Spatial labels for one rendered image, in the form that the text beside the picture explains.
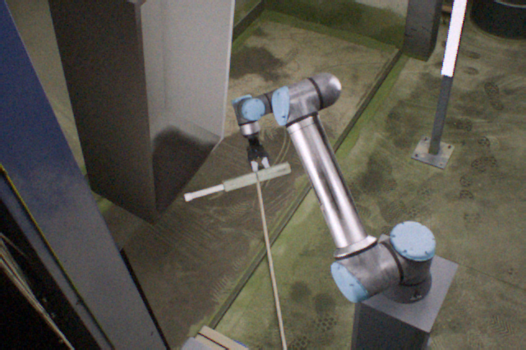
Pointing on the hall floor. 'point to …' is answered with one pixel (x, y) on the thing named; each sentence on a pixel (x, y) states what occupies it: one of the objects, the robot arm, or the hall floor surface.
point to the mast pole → (440, 113)
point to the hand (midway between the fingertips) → (263, 175)
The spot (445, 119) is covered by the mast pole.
